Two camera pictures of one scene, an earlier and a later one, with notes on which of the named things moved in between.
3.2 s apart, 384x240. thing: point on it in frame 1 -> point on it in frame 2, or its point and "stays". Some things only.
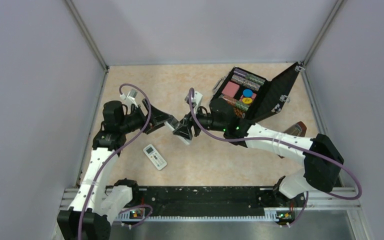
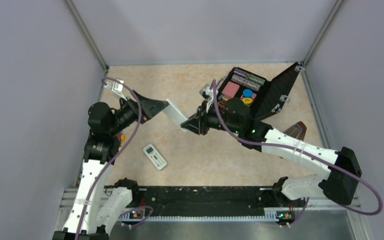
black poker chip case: (253, 96) stays
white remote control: (186, 141) -> (174, 114)
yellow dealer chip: (247, 100) stays
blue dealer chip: (247, 93) stays
